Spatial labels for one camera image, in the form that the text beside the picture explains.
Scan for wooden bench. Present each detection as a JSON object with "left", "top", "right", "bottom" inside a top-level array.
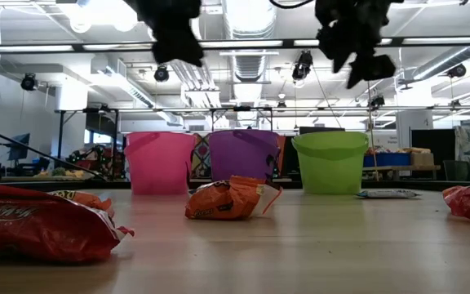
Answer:
[{"left": 363, "top": 164, "right": 441, "bottom": 180}]

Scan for orange board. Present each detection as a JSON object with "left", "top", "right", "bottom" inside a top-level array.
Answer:
[{"left": 275, "top": 134, "right": 287, "bottom": 176}]

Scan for green plastic bucket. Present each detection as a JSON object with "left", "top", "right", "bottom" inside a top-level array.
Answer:
[{"left": 290, "top": 130, "right": 370, "bottom": 195}]

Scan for thin hanging rope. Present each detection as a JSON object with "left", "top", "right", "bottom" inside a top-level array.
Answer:
[{"left": 363, "top": 79, "right": 379, "bottom": 180}]

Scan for white ceiling duct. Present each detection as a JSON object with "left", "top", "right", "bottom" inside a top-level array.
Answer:
[{"left": 222, "top": 0, "right": 279, "bottom": 82}]

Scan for blue plastic bin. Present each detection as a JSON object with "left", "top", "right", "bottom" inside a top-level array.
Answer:
[{"left": 363, "top": 152, "right": 412, "bottom": 167}]

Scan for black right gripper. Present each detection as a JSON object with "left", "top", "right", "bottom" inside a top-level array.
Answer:
[{"left": 315, "top": 0, "right": 397, "bottom": 90}]

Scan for black overhead truss beam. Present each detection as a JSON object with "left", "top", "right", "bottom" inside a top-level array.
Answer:
[
  {"left": 54, "top": 104, "right": 470, "bottom": 115},
  {"left": 0, "top": 36, "right": 470, "bottom": 55}
]

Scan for pink plastic bucket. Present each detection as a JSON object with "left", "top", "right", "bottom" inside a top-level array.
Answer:
[{"left": 123, "top": 131, "right": 197, "bottom": 196}]

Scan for purple plastic bucket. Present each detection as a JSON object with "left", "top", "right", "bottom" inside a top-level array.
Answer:
[{"left": 206, "top": 129, "right": 281, "bottom": 183}]

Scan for black computer monitor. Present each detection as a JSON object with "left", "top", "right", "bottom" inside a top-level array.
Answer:
[{"left": 7, "top": 133, "right": 31, "bottom": 162}]

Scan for silver ventilation duct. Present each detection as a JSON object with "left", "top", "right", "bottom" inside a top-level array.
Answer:
[{"left": 412, "top": 44, "right": 470, "bottom": 82}]

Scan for red patterned fabric panel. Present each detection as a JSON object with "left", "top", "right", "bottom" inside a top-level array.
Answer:
[{"left": 192, "top": 133, "right": 211, "bottom": 180}]

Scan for dark office chair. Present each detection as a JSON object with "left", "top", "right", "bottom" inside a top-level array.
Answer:
[{"left": 442, "top": 159, "right": 470, "bottom": 182}]

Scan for black metal rack frame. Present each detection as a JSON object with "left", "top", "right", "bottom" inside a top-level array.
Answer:
[{"left": 55, "top": 106, "right": 121, "bottom": 180}]

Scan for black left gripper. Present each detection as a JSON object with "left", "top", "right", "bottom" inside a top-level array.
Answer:
[{"left": 123, "top": 0, "right": 206, "bottom": 69}]

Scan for blue white Hershey's bar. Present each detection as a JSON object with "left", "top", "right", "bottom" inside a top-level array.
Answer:
[{"left": 355, "top": 189, "right": 423, "bottom": 200}]

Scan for brown cardboard box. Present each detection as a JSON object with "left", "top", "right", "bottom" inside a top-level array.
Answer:
[{"left": 410, "top": 151, "right": 435, "bottom": 167}]

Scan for black partition panel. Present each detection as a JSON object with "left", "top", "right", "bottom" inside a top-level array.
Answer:
[{"left": 410, "top": 128, "right": 457, "bottom": 183}]

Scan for orange Reese's candy packet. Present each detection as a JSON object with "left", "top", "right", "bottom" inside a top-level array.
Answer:
[
  {"left": 48, "top": 189, "right": 116, "bottom": 218},
  {"left": 184, "top": 175, "right": 284, "bottom": 221}
]

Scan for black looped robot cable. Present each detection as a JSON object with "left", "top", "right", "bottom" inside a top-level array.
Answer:
[{"left": 268, "top": 0, "right": 317, "bottom": 10}]

